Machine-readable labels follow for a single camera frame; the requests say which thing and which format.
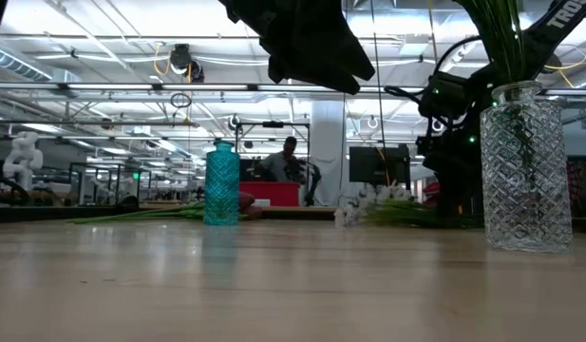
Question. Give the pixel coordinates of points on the black background robot arm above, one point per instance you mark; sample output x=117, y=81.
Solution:
x=314, y=180

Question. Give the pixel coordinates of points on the white robot figure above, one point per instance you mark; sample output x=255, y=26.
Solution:
x=22, y=157

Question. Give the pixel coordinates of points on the black monitor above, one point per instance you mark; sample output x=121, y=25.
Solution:
x=378, y=164

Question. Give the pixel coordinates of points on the long horizontal light bar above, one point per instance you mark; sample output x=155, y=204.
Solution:
x=107, y=87

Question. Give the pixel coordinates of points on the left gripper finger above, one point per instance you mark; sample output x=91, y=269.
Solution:
x=321, y=66

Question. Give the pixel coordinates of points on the person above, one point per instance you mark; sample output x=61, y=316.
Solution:
x=278, y=166

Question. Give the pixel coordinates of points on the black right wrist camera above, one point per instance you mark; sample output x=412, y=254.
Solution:
x=447, y=95

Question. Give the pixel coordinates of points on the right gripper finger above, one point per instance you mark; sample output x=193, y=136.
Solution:
x=459, y=202

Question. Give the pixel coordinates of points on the red box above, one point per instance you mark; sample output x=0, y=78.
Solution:
x=273, y=194

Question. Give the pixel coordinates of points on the floral patterned cloth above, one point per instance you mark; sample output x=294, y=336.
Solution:
x=582, y=185

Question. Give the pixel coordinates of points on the dark red artificial tulip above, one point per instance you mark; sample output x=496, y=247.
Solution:
x=246, y=199

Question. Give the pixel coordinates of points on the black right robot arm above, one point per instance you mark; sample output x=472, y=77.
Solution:
x=558, y=24

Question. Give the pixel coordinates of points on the black camera stand frame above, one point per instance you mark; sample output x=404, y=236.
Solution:
x=273, y=124

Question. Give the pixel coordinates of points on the clear glass vase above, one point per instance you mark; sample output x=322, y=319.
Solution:
x=549, y=190

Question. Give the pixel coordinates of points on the teal glass vase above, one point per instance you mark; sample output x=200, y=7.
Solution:
x=221, y=190

